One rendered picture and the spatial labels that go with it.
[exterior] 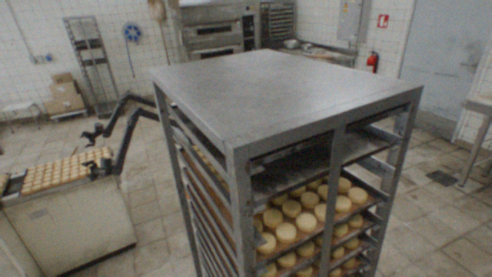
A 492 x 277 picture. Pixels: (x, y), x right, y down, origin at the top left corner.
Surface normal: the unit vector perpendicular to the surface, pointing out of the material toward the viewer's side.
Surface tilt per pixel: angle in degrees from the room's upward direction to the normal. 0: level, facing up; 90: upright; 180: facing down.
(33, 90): 90
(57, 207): 90
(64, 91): 91
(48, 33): 90
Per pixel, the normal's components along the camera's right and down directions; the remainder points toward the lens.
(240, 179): 0.48, 0.39
